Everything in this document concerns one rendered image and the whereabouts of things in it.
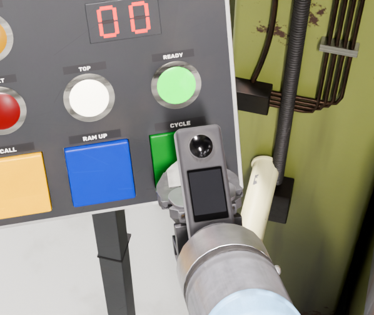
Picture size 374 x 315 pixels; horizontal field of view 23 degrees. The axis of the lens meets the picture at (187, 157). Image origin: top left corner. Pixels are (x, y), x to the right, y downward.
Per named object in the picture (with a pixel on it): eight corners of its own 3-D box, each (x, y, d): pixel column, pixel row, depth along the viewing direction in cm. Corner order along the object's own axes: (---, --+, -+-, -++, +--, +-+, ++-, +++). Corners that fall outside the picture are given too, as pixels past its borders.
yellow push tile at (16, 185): (52, 212, 107) (42, 154, 104) (-12, 222, 106) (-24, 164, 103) (52, 205, 109) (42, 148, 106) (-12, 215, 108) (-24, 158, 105)
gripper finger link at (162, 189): (152, 185, 103) (163, 222, 95) (151, 173, 102) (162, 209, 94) (194, 179, 103) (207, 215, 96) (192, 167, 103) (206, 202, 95)
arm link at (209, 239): (178, 252, 83) (281, 235, 84) (170, 227, 87) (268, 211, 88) (187, 334, 86) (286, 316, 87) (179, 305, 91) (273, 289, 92)
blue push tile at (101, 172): (136, 198, 108) (128, 140, 105) (73, 209, 107) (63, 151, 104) (134, 191, 110) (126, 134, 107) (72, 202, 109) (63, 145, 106)
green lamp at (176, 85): (192, 110, 104) (192, 87, 101) (153, 103, 105) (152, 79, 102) (199, 90, 106) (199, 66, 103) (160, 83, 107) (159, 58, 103)
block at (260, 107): (267, 116, 141) (269, 98, 137) (229, 109, 142) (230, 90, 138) (271, 101, 142) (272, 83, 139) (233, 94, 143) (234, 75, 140)
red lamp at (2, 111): (17, 137, 102) (12, 113, 99) (-21, 129, 103) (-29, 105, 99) (27, 115, 104) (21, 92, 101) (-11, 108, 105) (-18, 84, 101)
